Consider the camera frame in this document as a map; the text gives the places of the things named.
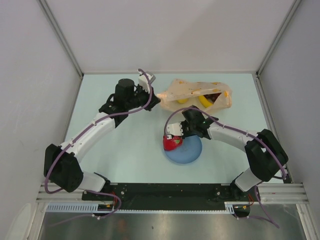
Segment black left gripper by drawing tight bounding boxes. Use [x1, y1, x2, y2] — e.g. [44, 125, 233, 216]
[125, 83, 160, 111]

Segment red fake dragon fruit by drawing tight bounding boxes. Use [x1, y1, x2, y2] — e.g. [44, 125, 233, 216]
[162, 134, 183, 151]

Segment translucent orange plastic bag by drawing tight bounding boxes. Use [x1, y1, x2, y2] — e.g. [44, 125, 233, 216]
[157, 78, 233, 113]

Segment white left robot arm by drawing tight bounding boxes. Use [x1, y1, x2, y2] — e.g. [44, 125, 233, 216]
[43, 72, 160, 200]

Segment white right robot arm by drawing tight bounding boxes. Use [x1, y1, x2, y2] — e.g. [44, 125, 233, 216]
[181, 106, 289, 201]

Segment yellow fake banana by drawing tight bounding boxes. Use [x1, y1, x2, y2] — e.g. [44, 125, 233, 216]
[198, 94, 216, 108]

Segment yellow fake lemon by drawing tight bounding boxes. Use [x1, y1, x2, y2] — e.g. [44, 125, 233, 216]
[176, 98, 189, 104]

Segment blue plate with bear print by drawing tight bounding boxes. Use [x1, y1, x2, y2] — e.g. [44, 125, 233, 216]
[164, 136, 203, 165]

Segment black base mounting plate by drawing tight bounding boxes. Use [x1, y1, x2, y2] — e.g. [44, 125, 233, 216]
[82, 183, 261, 211]

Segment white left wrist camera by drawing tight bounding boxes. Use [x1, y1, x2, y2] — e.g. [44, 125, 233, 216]
[138, 70, 156, 93]

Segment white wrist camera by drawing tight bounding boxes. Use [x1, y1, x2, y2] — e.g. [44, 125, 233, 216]
[164, 121, 184, 140]
[138, 70, 156, 93]

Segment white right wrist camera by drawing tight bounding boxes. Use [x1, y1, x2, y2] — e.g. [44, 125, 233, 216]
[164, 121, 184, 140]

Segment white slotted cable duct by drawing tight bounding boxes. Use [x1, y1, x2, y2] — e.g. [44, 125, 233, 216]
[46, 201, 251, 215]

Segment aluminium frame rail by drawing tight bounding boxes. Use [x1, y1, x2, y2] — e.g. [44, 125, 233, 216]
[36, 183, 309, 204]

